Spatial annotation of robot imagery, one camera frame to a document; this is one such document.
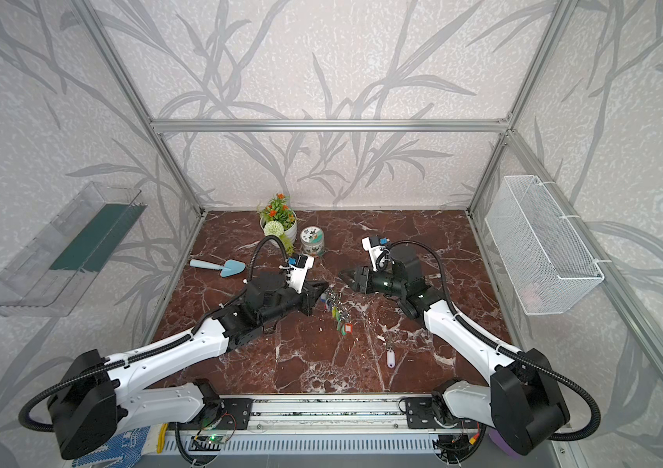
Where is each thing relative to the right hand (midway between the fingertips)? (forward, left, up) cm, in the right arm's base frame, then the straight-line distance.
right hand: (345, 265), depth 77 cm
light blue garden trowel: (+13, +42, -21) cm, 49 cm away
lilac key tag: (-18, -13, -22) cm, 31 cm away
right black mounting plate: (-31, -19, -21) cm, 42 cm away
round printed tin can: (+20, +12, -15) cm, 28 cm away
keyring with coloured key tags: (-9, +3, -4) cm, 10 cm away
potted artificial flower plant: (+24, +24, -8) cm, 35 cm away
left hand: (-3, +4, 0) cm, 5 cm away
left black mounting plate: (-31, +28, -21) cm, 47 cm away
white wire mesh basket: (-8, -44, +12) cm, 46 cm away
